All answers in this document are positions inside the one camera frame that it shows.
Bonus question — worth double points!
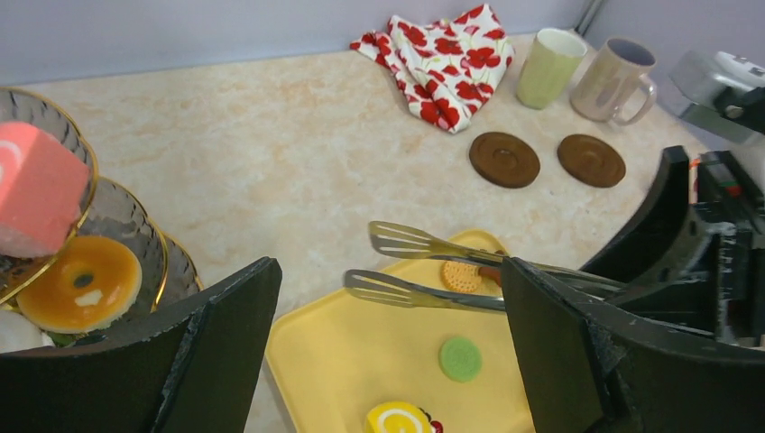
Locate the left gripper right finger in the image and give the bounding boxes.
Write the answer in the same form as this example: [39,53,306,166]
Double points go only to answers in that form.
[502,258,764,432]

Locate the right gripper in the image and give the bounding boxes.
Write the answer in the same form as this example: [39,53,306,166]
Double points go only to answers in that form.
[581,146,764,347]

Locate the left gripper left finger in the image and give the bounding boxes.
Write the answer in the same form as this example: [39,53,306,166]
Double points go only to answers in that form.
[1,257,282,432]

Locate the three-tier glass dessert stand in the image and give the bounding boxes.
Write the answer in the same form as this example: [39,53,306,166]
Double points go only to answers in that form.
[1,88,203,322]

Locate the green macaron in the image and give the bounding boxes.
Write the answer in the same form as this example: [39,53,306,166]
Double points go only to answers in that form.
[438,336,483,382]

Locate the orange glazed donut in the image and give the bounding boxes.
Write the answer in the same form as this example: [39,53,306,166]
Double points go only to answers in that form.
[16,235,143,334]

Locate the white cream cupcake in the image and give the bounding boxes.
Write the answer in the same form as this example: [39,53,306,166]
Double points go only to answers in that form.
[0,310,54,353]

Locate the metal serving tongs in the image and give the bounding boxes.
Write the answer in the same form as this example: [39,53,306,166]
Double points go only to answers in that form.
[343,221,626,314]

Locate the pink swirl roll cake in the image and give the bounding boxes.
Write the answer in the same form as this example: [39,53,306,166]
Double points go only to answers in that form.
[1,121,90,259]

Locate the right brown coaster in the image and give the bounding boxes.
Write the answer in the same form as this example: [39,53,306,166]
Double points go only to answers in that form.
[557,134,626,189]

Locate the brown coaster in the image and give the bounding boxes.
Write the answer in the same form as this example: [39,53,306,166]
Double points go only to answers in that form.
[557,134,626,189]
[468,132,540,189]

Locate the brown star cookie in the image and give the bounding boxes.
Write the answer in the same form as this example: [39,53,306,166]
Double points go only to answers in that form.
[477,264,502,288]

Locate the pink pearlescent mug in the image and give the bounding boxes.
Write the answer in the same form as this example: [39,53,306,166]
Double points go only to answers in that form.
[569,37,658,126]

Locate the yellow plastic tray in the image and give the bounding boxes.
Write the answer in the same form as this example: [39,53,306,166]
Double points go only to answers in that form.
[265,228,536,433]

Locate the round tan biscuit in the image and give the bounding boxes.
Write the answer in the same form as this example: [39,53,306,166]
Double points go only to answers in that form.
[440,261,483,294]

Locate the left brown coaster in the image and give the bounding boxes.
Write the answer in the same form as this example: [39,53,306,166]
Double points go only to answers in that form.
[468,132,540,189]

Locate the green mug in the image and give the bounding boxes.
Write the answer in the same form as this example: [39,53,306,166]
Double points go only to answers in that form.
[516,28,588,109]

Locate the yellow swirl roll cake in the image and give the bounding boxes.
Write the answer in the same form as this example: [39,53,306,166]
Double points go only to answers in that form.
[364,401,444,433]

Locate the red poppy cloth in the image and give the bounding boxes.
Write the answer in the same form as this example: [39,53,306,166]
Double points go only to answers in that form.
[349,4,515,134]

